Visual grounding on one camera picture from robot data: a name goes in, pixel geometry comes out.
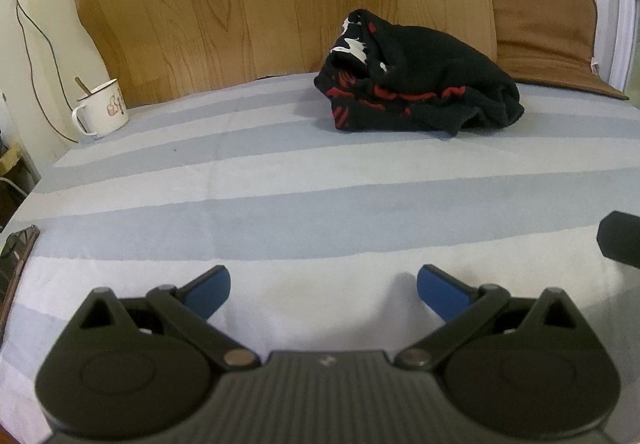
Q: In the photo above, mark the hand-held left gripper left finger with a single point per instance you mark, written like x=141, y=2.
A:
x=210, y=291

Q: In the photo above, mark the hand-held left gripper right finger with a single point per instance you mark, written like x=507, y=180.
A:
x=440, y=291

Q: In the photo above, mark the black red-printed garment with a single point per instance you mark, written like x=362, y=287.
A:
x=430, y=79

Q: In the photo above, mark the blue white striped bed sheet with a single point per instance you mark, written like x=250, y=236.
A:
x=300, y=204

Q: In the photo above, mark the dark brown flat object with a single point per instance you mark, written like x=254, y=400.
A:
x=17, y=254

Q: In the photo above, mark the white enamel mug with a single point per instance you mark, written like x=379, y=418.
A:
x=107, y=111

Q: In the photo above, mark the brown cushion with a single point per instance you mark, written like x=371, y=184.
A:
x=540, y=24

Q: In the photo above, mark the metal spoon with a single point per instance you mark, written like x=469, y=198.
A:
x=82, y=86

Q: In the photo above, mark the wood-grain headboard panel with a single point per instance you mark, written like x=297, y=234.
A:
x=250, y=4

